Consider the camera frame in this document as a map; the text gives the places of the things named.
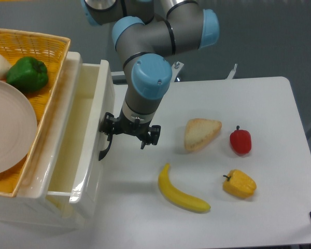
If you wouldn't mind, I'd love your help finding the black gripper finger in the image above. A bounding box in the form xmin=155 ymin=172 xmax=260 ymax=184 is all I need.
xmin=99 ymin=112 xmax=117 ymax=153
xmin=140 ymin=125 xmax=161 ymax=149

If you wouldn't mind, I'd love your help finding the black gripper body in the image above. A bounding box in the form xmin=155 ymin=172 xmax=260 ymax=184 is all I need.
xmin=114 ymin=114 xmax=150 ymax=139

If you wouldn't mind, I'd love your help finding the white drawer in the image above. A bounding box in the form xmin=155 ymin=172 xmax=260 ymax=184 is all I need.
xmin=47 ymin=60 xmax=115 ymax=219

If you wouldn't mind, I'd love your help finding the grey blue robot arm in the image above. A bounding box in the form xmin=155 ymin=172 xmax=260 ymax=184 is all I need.
xmin=81 ymin=1 xmax=220 ymax=146

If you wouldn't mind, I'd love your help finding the white drawer cabinet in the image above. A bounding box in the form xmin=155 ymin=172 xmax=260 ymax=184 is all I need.
xmin=0 ymin=51 xmax=99 ymax=231

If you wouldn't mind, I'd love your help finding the toasted bread slice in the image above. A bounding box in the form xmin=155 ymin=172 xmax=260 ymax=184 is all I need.
xmin=184 ymin=118 xmax=222 ymax=152

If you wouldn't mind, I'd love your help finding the yellow banana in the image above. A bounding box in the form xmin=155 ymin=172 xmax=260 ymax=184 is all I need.
xmin=158 ymin=163 xmax=211 ymax=213

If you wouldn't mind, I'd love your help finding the red bell pepper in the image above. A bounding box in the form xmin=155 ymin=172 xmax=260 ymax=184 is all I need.
xmin=230 ymin=126 xmax=252 ymax=155

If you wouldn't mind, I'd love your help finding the yellow woven basket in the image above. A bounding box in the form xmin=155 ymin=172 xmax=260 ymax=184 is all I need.
xmin=0 ymin=29 xmax=70 ymax=198

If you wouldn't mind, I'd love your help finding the green bell pepper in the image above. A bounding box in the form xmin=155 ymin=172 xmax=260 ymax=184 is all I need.
xmin=6 ymin=57 xmax=49 ymax=93

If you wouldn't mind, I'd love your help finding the pink plate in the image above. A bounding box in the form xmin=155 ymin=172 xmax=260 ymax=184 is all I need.
xmin=0 ymin=81 xmax=37 ymax=173

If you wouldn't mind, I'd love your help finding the yellow bell pepper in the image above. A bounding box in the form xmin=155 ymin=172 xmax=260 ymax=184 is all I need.
xmin=222 ymin=169 xmax=257 ymax=199

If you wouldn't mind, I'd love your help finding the white metal bracket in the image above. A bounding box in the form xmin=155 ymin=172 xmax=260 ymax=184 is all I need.
xmin=225 ymin=63 xmax=238 ymax=80

